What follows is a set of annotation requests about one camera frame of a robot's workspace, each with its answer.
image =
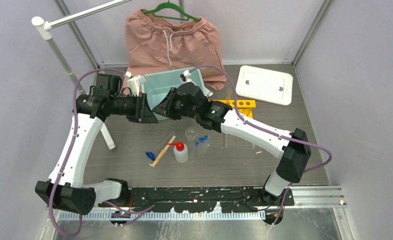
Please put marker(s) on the yellow test tube rack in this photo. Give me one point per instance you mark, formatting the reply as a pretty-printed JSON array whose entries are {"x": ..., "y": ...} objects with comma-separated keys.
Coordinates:
[{"x": 245, "y": 107}]

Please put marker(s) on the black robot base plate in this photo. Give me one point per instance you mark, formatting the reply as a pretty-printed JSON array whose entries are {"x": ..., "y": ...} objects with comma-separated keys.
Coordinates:
[{"x": 230, "y": 199}]

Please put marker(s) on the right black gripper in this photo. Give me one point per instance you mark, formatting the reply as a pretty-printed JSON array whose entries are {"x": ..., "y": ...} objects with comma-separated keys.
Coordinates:
[{"x": 166, "y": 106}]

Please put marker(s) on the wooden test tube clamp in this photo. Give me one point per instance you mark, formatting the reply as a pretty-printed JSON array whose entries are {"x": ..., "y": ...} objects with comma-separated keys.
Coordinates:
[{"x": 163, "y": 151}]

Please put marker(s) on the white plastic tray lid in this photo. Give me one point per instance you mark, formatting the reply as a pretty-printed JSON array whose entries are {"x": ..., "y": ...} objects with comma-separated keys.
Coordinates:
[{"x": 265, "y": 85}]

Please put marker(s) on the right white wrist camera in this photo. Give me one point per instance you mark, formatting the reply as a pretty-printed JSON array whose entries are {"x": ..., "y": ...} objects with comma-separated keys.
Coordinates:
[{"x": 185, "y": 77}]

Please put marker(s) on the white red wash bottle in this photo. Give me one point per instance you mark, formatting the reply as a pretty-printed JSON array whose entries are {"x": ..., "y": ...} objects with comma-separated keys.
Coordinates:
[{"x": 180, "y": 151}]

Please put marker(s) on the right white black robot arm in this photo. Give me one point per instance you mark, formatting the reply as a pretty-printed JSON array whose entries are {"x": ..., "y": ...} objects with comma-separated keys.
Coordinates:
[{"x": 287, "y": 146}]

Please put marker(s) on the pink shorts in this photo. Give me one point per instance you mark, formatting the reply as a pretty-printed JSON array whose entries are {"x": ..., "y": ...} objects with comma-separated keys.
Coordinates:
[{"x": 156, "y": 45}]

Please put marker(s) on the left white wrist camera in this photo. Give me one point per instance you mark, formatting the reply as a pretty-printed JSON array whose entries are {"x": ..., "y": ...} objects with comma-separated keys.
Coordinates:
[{"x": 134, "y": 83}]

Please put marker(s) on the small clear glass beaker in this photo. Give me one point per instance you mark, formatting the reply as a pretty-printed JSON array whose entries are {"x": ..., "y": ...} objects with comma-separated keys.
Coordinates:
[{"x": 191, "y": 133}]

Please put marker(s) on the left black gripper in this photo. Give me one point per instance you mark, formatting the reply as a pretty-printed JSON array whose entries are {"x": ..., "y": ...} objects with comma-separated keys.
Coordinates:
[{"x": 142, "y": 112}]

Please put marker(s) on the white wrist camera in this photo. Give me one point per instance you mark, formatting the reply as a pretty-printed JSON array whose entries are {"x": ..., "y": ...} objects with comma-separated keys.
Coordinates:
[
  {"x": 134, "y": 83},
  {"x": 185, "y": 77}
]

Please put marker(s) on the teal plastic bin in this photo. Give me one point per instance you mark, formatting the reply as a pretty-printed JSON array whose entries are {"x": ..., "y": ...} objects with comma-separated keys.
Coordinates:
[{"x": 158, "y": 85}]

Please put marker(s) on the blue cap test tube lying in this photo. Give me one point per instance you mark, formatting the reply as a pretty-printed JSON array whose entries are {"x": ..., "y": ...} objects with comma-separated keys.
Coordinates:
[{"x": 153, "y": 154}]

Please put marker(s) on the clear well plate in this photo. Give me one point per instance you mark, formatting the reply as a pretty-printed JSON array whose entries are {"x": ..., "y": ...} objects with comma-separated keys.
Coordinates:
[{"x": 231, "y": 141}]

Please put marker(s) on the white metal clothes rack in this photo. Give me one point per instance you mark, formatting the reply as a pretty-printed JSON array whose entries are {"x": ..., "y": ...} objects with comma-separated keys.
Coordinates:
[{"x": 44, "y": 28}]

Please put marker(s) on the green clothes hanger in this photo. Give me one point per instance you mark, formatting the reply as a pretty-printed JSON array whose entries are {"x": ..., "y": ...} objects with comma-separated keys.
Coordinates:
[{"x": 171, "y": 11}]

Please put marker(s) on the blue capped test tube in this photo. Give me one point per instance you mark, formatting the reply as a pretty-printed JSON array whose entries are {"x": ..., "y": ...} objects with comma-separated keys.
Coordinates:
[
  {"x": 204, "y": 144},
  {"x": 194, "y": 150}
]

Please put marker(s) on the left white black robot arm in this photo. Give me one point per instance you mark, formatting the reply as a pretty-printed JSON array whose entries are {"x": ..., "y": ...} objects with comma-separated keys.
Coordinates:
[{"x": 64, "y": 189}]

